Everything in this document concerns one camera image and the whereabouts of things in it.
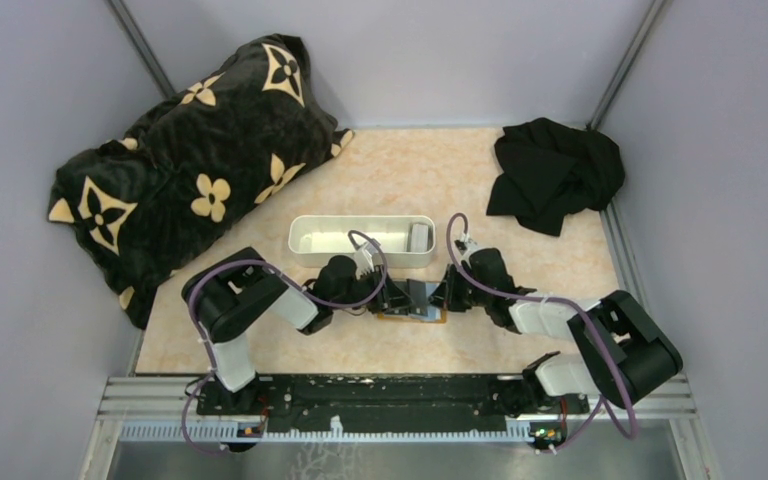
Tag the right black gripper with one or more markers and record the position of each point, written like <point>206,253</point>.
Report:
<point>449,293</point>

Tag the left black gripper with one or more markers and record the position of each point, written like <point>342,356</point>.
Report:
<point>392,294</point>

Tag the mustard leather card holder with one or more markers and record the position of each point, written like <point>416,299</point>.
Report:
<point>424,316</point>

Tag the stack of white cards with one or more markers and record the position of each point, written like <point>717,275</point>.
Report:
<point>418,238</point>

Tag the white oblong plastic tray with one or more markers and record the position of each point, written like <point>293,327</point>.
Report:
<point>314,239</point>

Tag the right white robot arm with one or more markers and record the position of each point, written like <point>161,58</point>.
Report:
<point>621,354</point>

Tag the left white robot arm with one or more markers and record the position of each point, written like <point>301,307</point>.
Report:
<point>225,300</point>

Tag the crumpled black cloth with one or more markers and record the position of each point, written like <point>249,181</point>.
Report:
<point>549,171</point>

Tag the black floral patterned pillow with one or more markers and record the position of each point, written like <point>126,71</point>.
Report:
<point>146,204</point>

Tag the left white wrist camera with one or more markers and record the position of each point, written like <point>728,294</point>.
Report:
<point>368,257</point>

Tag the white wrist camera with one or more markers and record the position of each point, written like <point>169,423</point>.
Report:
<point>466,246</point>
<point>368,257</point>

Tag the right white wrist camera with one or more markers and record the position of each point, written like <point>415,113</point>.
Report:
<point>466,246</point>

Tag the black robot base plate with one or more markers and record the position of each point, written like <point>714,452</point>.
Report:
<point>455,403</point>

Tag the aluminium frame rail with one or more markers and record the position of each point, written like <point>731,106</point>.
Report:
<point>164,408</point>

